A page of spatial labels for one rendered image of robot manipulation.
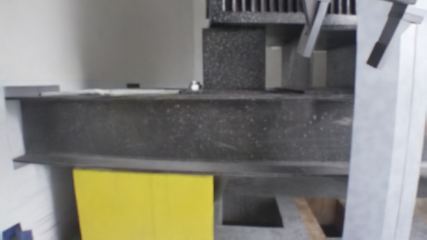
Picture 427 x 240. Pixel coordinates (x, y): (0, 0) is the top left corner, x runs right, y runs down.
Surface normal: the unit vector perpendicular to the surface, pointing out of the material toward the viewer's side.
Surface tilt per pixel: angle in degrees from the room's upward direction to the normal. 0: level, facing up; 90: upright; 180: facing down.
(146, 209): 90
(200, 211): 90
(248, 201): 90
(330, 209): 90
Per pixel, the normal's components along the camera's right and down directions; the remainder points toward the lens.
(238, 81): -0.12, 0.11
